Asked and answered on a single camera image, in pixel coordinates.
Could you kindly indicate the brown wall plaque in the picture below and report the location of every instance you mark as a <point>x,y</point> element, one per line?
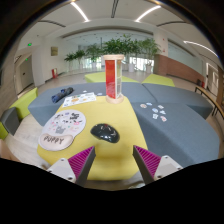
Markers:
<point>54,51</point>

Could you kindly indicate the black computer mouse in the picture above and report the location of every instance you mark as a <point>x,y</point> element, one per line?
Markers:
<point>105,132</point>

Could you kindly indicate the dark blue folded umbrella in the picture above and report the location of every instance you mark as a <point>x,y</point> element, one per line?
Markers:
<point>61,94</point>

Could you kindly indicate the white sticker sheet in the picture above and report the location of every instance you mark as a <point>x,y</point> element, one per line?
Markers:
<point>78,99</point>

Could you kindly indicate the lime green upholstered bench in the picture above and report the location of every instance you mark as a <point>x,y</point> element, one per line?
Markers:
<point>158,80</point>
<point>95,77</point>
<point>25,105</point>

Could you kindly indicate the row of potted plants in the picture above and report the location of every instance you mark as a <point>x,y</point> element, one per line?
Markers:
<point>115,46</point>

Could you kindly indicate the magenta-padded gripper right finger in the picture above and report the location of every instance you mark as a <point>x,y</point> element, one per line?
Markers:
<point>163,166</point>

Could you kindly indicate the red panel wooden column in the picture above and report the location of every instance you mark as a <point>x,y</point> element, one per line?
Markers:
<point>110,80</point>

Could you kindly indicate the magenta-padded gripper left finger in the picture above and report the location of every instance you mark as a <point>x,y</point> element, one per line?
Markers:
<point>65,168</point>

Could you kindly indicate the ceiling strip lights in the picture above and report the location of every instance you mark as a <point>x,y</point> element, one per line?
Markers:
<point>80,11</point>

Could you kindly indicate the green exit sign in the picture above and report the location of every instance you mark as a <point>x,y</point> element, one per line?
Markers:
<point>29,44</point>

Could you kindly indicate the long grey upholstered bench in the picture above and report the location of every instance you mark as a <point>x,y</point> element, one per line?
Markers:
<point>43,108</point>

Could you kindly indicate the red fire extinguisher box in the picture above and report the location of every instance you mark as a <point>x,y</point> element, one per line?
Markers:
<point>54,73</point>

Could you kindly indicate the grey double door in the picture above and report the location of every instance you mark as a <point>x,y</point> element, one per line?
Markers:
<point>26,72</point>

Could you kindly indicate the scattered small stickers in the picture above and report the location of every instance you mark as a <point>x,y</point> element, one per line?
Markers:
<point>143,106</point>

